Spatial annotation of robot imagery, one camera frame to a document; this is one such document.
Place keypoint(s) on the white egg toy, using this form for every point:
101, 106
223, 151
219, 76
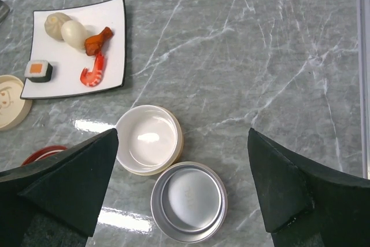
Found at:
74, 34

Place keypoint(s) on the steamed bun toy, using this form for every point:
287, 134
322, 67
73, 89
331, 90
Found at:
53, 25

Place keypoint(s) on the steel-lined red bowl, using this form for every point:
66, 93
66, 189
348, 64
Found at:
189, 202

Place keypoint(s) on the red shrimp toy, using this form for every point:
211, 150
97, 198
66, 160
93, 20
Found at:
94, 77

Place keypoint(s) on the beige white-lined bowl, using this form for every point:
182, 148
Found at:
150, 140

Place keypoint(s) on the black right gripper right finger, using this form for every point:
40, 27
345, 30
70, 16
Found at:
305, 203

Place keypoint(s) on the beige round lid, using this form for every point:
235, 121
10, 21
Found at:
13, 109

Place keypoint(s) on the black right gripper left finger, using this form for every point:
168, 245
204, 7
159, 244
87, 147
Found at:
56, 201

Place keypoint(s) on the metal food tongs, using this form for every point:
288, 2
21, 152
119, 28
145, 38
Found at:
4, 11

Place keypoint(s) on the white square plate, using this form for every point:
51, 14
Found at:
69, 62

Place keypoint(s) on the salmon sushi roll toy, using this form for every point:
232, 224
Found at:
38, 71

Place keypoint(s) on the red round lid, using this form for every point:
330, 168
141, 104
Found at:
43, 153

